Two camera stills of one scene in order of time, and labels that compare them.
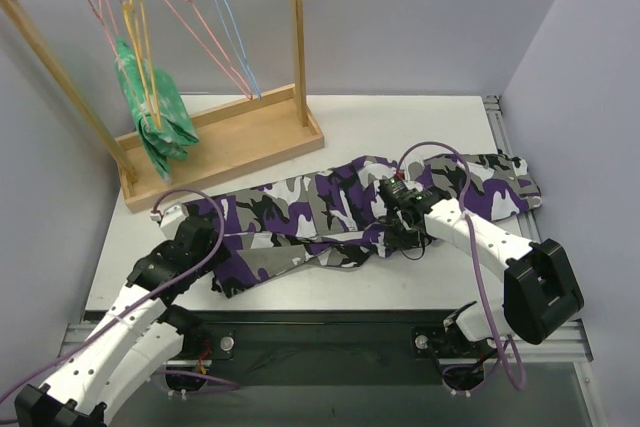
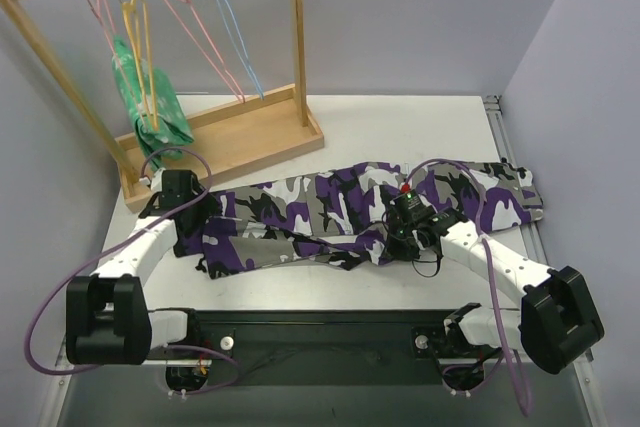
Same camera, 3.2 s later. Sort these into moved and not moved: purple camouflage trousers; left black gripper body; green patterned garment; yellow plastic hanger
Moved: left black gripper body; purple camouflage trousers
Not moved: yellow plastic hanger; green patterned garment
